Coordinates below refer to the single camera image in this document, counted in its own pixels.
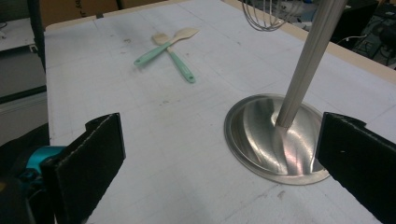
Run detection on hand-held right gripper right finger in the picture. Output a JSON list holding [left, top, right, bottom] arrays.
[[315, 111, 396, 224]]

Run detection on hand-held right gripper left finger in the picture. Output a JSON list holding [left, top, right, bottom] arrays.
[[40, 112, 127, 224]]

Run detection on steel utensil stand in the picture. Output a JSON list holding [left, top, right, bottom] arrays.
[[223, 0, 348, 187]]

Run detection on wooden spatula with mint handle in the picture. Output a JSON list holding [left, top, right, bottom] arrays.
[[134, 27, 201, 67]]

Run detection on wooden spatula teal handle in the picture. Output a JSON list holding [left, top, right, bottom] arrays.
[[150, 33, 197, 84]]

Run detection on whisk with wooden handle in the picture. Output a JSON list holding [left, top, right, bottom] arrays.
[[241, 0, 304, 33]]

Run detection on white grid mat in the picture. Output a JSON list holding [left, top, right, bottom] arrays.
[[43, 0, 396, 224]]

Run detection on brown cardboard panel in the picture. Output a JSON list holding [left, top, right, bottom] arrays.
[[40, 0, 176, 29]]

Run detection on black floor cables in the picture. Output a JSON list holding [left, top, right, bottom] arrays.
[[331, 0, 396, 68]]

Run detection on black frame strut with cables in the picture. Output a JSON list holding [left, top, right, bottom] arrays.
[[27, 0, 48, 71]]

